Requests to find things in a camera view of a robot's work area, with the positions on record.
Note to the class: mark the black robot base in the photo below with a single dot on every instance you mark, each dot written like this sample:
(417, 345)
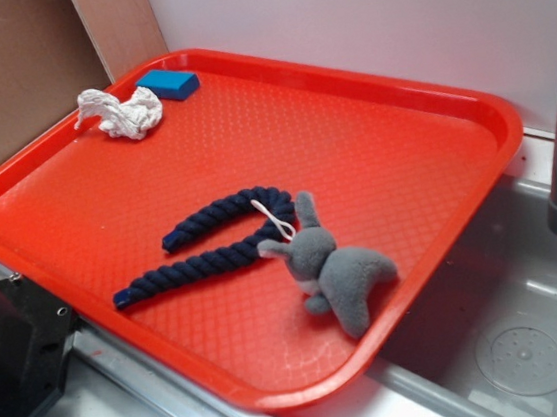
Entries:
(35, 340)

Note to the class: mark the crumpled white paper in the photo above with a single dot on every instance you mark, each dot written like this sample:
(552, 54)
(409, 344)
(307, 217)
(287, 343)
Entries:
(131, 119)

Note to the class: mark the red plastic tray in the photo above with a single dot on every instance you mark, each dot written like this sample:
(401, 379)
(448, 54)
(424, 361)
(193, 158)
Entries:
(393, 165)

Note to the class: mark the grey plush bunny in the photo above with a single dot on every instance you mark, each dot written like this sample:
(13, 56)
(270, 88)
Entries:
(335, 280)

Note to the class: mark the blue rectangular block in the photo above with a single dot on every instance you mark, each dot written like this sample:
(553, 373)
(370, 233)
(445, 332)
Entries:
(172, 85)

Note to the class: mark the grey toy sink basin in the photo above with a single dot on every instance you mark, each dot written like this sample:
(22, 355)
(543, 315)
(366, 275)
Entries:
(480, 340)

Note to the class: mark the brown cardboard panel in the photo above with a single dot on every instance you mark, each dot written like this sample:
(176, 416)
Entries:
(50, 50)

